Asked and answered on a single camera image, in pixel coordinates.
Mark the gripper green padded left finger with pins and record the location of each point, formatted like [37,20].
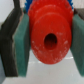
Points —
[15,43]

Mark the gripper green padded right finger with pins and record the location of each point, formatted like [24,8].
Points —
[77,47]

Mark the red gear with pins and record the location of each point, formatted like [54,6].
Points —
[50,29]

